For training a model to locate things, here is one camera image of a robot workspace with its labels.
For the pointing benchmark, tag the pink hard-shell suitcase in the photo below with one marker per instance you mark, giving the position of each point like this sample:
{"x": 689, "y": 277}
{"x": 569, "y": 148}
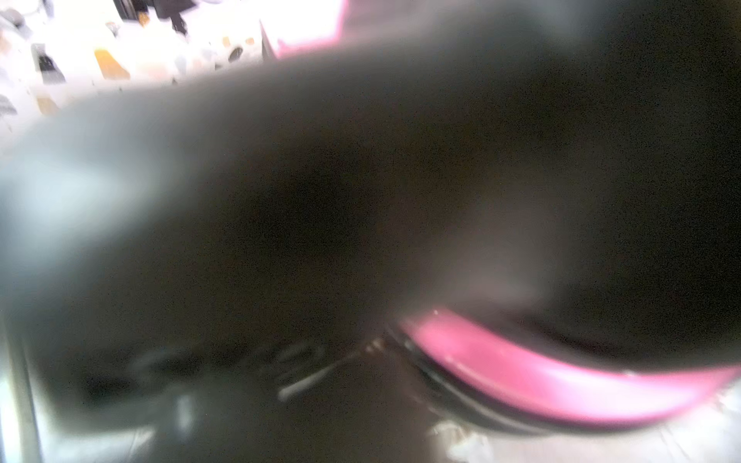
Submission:
{"x": 581, "y": 167}

